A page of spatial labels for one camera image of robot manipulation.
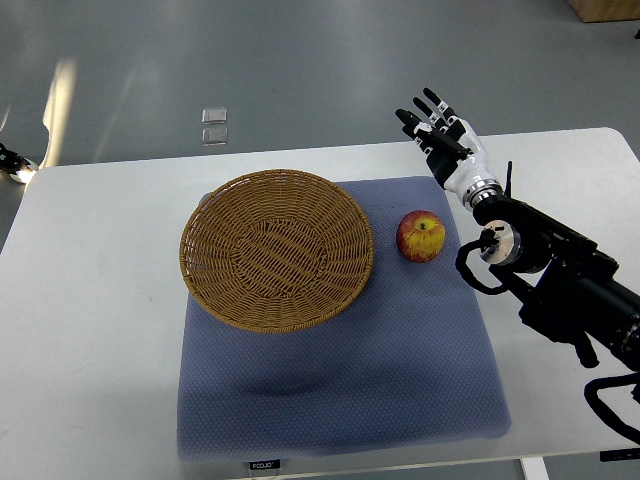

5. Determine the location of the lower floor metal plate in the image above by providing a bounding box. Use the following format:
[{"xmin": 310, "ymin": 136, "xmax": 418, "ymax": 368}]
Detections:
[{"xmin": 201, "ymin": 126, "xmax": 228, "ymax": 146}]

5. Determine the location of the wooden box corner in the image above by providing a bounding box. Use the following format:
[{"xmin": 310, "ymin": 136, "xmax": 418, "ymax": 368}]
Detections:
[{"xmin": 568, "ymin": 0, "xmax": 639, "ymax": 23}]

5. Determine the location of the blue quilted mat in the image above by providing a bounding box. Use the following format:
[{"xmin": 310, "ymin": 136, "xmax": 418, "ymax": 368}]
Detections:
[{"xmin": 177, "ymin": 176, "xmax": 511, "ymax": 461}]

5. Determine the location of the upper floor metal plate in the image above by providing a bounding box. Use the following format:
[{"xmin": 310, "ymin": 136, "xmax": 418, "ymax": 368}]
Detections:
[{"xmin": 201, "ymin": 107, "xmax": 227, "ymax": 125}]

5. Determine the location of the floor metal plate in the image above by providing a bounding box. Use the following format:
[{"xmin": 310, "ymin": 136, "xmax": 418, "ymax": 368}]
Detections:
[
  {"xmin": 201, "ymin": 107, "xmax": 227, "ymax": 125},
  {"xmin": 201, "ymin": 126, "xmax": 228, "ymax": 146}
]

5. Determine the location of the black table control panel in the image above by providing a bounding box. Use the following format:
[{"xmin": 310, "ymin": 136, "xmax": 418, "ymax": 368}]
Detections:
[{"xmin": 599, "ymin": 448, "xmax": 640, "ymax": 462}]

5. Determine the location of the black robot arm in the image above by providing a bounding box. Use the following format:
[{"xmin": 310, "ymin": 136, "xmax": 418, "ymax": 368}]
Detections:
[{"xmin": 455, "ymin": 173, "xmax": 639, "ymax": 442}]

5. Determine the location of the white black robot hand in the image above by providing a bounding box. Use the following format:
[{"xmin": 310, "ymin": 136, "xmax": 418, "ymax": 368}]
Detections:
[{"xmin": 395, "ymin": 88, "xmax": 503, "ymax": 211}]

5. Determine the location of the black white floor object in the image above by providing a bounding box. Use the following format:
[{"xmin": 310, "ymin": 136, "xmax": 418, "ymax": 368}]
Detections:
[{"xmin": 0, "ymin": 144, "xmax": 39, "ymax": 184}]

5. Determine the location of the white table leg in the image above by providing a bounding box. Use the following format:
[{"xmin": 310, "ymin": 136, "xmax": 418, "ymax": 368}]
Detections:
[{"xmin": 520, "ymin": 457, "xmax": 550, "ymax": 480}]

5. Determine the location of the woven wicker basket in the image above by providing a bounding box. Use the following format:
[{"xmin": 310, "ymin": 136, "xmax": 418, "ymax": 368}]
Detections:
[{"xmin": 179, "ymin": 169, "xmax": 374, "ymax": 334}]

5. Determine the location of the black label tag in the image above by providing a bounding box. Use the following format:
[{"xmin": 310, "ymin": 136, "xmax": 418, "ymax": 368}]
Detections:
[{"xmin": 249, "ymin": 459, "xmax": 281, "ymax": 471}]

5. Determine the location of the red yellow apple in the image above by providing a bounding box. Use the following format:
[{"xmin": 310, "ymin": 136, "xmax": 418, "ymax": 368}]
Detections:
[{"xmin": 396, "ymin": 210, "xmax": 446, "ymax": 263}]

